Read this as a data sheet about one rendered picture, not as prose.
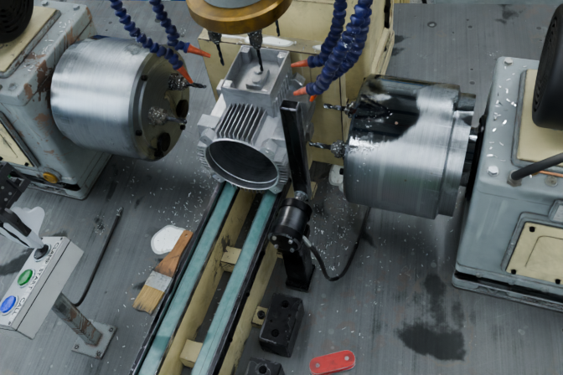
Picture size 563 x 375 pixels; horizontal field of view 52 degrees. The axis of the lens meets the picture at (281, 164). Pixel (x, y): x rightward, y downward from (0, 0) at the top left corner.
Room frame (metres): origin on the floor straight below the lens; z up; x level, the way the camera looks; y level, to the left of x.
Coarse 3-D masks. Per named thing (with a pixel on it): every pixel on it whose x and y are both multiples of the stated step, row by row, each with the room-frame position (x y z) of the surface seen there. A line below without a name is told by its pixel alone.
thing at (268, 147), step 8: (296, 72) 0.86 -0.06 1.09; (296, 80) 0.84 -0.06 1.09; (304, 80) 0.85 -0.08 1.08; (296, 88) 0.84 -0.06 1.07; (208, 128) 0.75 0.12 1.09; (200, 136) 0.75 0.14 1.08; (208, 136) 0.74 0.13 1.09; (264, 144) 0.69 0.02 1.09; (272, 144) 0.69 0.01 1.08; (264, 152) 0.68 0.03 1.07; (272, 152) 0.68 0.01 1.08; (216, 176) 0.74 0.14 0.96; (280, 184) 0.69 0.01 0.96; (272, 192) 0.68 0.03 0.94
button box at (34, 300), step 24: (48, 240) 0.59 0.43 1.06; (24, 264) 0.55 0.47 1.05; (48, 264) 0.53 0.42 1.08; (72, 264) 0.54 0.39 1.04; (24, 288) 0.50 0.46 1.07; (48, 288) 0.49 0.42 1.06; (0, 312) 0.46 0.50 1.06; (24, 312) 0.45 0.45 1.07; (48, 312) 0.46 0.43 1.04; (24, 336) 0.42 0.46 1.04
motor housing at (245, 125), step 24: (288, 96) 0.82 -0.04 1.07; (240, 120) 0.74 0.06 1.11; (264, 120) 0.75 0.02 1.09; (216, 144) 0.78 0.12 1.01; (240, 144) 0.81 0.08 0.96; (216, 168) 0.74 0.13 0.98; (240, 168) 0.76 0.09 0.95; (264, 168) 0.75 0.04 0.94; (288, 168) 0.68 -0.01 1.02; (264, 192) 0.69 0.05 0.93
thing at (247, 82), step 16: (240, 48) 0.90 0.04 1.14; (240, 64) 0.88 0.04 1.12; (256, 64) 0.88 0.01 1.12; (272, 64) 0.87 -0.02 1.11; (288, 64) 0.85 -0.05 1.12; (224, 80) 0.82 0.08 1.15; (240, 80) 0.84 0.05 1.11; (256, 80) 0.81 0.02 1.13; (272, 80) 0.82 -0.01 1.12; (288, 80) 0.84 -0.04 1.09; (224, 96) 0.80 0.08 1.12; (240, 96) 0.78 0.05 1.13; (256, 96) 0.77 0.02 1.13; (272, 96) 0.77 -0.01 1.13; (272, 112) 0.76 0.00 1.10
